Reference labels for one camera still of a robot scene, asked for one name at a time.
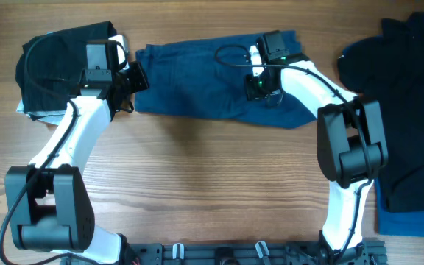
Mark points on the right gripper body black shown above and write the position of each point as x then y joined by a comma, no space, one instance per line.
259,88

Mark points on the black polo shirt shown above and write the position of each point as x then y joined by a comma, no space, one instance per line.
390,69

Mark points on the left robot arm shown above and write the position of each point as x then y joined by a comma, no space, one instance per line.
49,209

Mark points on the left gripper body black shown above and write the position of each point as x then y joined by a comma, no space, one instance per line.
132,79

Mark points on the black folded garment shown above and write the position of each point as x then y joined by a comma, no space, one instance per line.
54,61

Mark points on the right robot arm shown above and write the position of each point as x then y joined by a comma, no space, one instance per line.
351,145

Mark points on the blue denim shorts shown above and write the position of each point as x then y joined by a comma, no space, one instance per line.
204,79

